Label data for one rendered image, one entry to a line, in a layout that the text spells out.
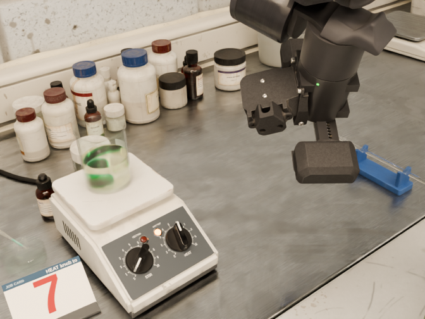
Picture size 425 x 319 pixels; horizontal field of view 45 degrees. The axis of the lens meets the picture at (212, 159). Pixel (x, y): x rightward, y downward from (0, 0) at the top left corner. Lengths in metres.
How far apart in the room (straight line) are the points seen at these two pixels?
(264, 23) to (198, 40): 0.69
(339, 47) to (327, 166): 0.12
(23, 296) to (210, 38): 0.76
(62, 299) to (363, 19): 0.44
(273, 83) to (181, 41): 0.64
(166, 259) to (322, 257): 0.20
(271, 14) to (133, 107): 0.52
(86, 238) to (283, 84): 0.29
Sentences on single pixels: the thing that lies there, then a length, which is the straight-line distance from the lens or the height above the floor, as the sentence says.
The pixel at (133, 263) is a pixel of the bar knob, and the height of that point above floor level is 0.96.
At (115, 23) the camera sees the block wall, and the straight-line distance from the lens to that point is 1.11.
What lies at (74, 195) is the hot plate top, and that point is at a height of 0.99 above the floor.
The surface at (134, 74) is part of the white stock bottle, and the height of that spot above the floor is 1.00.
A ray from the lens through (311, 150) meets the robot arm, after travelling 0.51.
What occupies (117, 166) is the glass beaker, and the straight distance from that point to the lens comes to 0.63.
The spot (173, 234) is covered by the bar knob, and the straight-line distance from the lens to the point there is 0.63.
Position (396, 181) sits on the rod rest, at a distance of 0.80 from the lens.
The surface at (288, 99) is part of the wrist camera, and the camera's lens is 0.51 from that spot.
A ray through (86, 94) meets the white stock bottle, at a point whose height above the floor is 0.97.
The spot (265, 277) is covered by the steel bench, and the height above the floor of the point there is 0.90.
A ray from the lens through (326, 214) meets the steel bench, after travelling 0.75.
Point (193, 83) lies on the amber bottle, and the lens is 1.04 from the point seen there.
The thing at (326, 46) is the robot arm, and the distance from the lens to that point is 0.47.
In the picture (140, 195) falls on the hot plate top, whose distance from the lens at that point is 0.64.
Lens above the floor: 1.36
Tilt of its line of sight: 33 degrees down
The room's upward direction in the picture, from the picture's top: 2 degrees counter-clockwise
